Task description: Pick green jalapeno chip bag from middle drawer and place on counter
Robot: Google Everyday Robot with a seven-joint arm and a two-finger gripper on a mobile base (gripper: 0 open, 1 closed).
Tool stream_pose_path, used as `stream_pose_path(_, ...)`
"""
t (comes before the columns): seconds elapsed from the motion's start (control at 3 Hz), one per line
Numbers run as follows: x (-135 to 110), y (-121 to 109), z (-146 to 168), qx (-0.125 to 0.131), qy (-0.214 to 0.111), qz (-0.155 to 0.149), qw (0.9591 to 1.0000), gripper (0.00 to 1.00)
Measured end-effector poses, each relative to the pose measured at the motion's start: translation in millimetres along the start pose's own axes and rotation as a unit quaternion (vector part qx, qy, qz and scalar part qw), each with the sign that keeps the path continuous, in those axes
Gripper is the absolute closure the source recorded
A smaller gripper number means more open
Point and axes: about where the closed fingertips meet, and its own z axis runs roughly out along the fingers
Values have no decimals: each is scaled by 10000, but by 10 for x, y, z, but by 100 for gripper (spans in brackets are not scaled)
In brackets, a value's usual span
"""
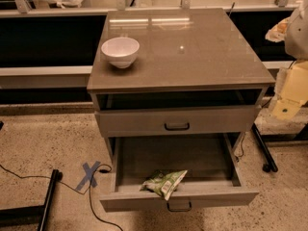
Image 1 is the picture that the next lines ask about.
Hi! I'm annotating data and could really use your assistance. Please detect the white ceramic bowl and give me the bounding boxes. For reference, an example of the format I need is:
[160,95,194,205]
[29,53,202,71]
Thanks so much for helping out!
[101,37,140,68]

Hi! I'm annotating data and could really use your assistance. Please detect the blue tape cross mark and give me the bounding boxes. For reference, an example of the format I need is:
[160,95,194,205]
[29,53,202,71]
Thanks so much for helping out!
[75,161,100,191]

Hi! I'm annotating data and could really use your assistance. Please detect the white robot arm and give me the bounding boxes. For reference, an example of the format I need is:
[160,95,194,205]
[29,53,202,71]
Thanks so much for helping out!
[265,0,308,119]

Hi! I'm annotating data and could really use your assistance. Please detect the black floor cable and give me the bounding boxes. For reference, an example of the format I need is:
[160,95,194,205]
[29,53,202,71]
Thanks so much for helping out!
[0,163,124,231]

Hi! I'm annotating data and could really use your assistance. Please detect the closed grey upper drawer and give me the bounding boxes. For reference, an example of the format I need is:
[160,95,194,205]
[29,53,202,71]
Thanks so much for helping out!
[95,105,260,138]

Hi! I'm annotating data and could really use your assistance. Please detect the open grey middle drawer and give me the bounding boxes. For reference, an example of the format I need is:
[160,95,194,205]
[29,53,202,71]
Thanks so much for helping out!
[101,134,258,212]

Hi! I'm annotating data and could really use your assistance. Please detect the green jalapeno chip bag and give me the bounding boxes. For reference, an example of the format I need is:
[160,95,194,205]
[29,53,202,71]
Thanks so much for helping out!
[141,170,187,201]

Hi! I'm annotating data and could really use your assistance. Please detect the grey drawer cabinet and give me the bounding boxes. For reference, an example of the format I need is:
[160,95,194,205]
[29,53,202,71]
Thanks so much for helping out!
[88,9,274,153]

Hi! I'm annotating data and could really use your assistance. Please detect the black stand leg left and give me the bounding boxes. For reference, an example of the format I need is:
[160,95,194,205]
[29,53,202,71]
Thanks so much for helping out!
[0,169,63,231]

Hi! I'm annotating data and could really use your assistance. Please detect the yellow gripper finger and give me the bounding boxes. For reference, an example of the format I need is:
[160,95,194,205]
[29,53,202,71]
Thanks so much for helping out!
[270,61,308,119]

